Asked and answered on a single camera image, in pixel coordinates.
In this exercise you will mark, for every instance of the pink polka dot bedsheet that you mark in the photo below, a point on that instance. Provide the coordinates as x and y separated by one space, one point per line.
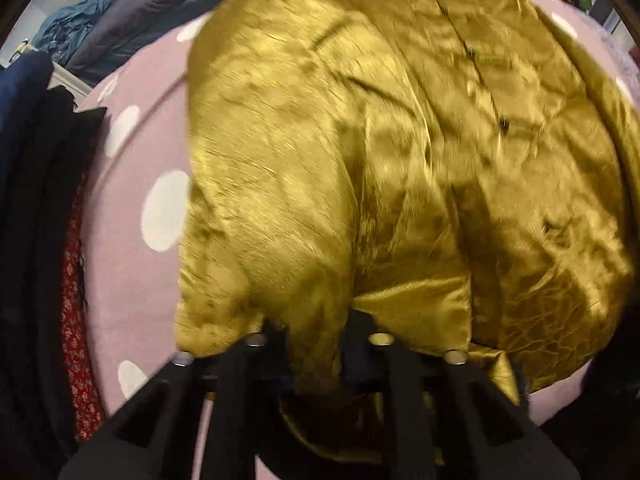
137 201

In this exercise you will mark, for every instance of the grey and teal duvet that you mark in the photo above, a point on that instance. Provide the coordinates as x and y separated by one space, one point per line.
93 38

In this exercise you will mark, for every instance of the mustard yellow satin jacket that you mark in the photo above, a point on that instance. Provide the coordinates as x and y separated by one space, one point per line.
461 170

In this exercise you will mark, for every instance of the navy blue garment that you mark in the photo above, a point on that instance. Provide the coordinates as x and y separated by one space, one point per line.
23 84

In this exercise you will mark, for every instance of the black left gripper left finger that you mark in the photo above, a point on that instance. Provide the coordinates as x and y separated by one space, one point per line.
195 418

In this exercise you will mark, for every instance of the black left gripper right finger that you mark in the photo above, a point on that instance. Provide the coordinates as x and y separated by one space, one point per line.
442 418

